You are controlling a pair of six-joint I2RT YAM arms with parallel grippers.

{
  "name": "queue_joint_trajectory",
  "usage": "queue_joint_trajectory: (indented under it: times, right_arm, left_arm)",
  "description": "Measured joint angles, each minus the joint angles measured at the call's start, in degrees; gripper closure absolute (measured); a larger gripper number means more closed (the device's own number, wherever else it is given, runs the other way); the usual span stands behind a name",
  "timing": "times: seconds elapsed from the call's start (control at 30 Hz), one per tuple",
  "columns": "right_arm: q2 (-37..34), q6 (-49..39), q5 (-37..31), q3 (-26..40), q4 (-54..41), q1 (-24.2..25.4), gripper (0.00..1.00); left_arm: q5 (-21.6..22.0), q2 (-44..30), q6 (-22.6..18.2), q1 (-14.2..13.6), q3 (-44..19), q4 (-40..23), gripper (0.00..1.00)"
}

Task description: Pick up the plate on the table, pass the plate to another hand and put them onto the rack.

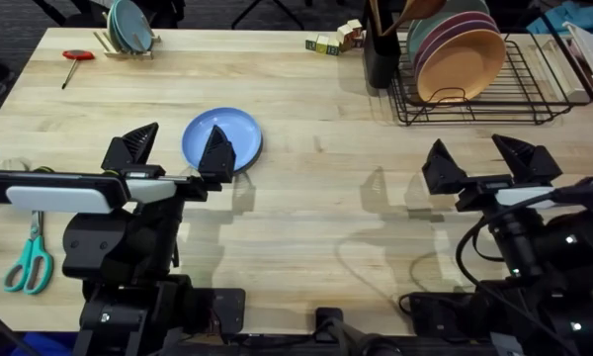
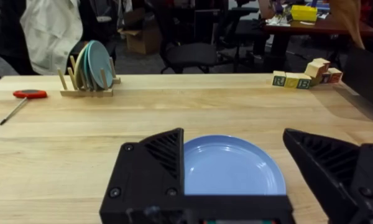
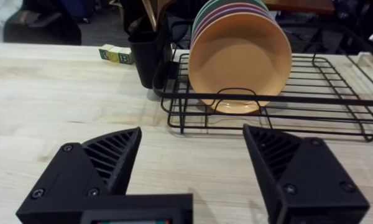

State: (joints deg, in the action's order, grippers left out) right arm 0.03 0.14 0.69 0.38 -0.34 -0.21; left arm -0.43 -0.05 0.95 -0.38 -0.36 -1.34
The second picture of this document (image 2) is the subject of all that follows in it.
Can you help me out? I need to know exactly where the black office chair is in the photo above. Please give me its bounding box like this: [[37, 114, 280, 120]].
[[157, 0, 246, 75]]

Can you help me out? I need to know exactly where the cardboard box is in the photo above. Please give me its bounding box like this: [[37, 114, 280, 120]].
[[117, 8, 163, 55]]

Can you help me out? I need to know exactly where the wooden peg rack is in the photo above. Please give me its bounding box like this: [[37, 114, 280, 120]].
[[57, 55, 122, 98]]

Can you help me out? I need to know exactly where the yellow box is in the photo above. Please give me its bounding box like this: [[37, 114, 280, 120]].
[[290, 4, 318, 22]]

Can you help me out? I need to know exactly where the brown table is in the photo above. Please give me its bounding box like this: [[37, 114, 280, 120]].
[[262, 14, 373, 73]]

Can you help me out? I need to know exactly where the blue plate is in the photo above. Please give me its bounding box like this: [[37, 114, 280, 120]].
[[183, 134, 287, 196]]

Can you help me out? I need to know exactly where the heap of toy blocks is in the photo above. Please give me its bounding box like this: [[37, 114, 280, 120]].
[[272, 57, 344, 90]]

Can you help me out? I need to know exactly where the cream plate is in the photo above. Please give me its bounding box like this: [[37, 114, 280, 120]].
[[73, 45, 90, 90]]

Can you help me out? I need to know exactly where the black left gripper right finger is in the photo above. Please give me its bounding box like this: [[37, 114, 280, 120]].
[[282, 128, 373, 224]]

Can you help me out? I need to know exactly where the red-handled screwdriver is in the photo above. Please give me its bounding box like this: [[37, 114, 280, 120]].
[[0, 89, 48, 126]]

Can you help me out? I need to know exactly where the black utensil holder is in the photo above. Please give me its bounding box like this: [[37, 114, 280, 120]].
[[341, 46, 373, 111]]

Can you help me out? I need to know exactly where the wooden utensil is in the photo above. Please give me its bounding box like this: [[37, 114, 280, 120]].
[[328, 0, 366, 50]]

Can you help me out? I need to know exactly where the teal plate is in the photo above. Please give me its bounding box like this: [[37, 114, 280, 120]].
[[86, 40, 114, 91]]

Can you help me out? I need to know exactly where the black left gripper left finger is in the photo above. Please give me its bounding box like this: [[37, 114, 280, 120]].
[[99, 127, 185, 224]]

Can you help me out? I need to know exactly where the white garment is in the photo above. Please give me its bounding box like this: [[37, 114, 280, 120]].
[[19, 0, 84, 76]]

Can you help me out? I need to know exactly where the light green plate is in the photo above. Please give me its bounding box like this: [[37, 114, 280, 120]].
[[80, 42, 96, 90]]

